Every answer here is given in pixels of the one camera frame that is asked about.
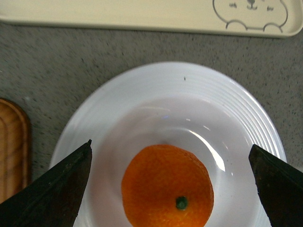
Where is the white ridged plate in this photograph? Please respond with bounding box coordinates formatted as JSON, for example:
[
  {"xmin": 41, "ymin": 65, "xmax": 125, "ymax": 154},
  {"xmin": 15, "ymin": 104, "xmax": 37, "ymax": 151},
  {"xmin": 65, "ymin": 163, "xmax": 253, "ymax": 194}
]
[{"xmin": 51, "ymin": 62, "xmax": 285, "ymax": 227}]

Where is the beige bear serving tray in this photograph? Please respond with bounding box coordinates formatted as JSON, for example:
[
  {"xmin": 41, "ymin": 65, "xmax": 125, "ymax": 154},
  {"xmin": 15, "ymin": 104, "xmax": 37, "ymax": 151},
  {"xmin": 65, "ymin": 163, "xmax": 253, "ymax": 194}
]
[{"xmin": 0, "ymin": 0, "xmax": 303, "ymax": 38}]

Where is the brown wooden tray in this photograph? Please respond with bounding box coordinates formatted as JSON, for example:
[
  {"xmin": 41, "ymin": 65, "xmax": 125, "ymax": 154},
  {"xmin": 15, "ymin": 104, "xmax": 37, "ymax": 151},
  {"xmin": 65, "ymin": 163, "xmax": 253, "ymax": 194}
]
[{"xmin": 0, "ymin": 98, "xmax": 31, "ymax": 202}]

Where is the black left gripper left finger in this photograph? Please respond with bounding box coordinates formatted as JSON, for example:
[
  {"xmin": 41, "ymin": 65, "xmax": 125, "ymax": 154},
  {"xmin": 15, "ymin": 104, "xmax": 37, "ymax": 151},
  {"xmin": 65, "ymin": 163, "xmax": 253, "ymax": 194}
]
[{"xmin": 0, "ymin": 140, "xmax": 92, "ymax": 227}]

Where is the orange mandarin fruit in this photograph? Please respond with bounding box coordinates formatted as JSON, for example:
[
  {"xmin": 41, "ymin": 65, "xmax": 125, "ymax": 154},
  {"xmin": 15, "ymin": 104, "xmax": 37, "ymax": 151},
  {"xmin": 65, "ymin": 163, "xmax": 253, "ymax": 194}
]
[{"xmin": 121, "ymin": 145, "xmax": 214, "ymax": 227}]

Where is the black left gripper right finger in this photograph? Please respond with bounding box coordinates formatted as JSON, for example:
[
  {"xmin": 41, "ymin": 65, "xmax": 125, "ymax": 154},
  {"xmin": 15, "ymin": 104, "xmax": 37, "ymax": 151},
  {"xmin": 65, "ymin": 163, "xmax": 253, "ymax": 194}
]
[{"xmin": 249, "ymin": 144, "xmax": 303, "ymax": 227}]

